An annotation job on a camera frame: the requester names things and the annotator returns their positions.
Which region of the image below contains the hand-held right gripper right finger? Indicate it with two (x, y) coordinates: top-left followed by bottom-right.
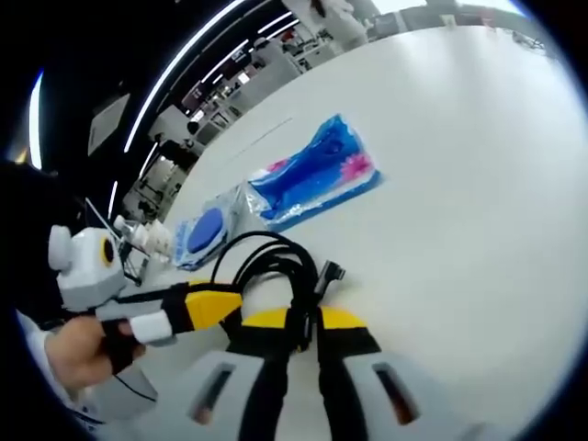
(314, 306), (488, 441)

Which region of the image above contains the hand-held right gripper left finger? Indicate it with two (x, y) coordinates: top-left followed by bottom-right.
(181, 308), (299, 441)

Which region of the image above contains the white paper cup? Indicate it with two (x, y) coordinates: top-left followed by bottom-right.
(144, 219), (175, 261)

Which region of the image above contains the clear plastic water bottle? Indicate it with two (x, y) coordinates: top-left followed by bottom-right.
(113, 214), (152, 247)

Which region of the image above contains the clear bag with blue pad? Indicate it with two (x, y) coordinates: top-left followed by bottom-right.
(172, 182), (253, 273)

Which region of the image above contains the black cable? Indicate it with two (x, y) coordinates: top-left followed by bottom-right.
(209, 230), (346, 356)

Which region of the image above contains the blue floral tissue pack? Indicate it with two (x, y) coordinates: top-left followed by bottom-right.
(246, 113), (383, 234)

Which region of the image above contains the person's left hand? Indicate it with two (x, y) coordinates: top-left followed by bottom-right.
(44, 315), (148, 392)

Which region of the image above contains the ceiling air conditioner unit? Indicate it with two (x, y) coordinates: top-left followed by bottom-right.
(88, 93), (133, 156)

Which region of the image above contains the short ceiling light strip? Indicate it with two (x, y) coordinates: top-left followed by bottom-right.
(27, 67), (46, 172)

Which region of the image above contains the long curved ceiling light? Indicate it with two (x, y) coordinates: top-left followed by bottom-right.
(122, 0), (259, 153)

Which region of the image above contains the tangle of cables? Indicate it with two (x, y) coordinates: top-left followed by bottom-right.
(502, 28), (553, 52)

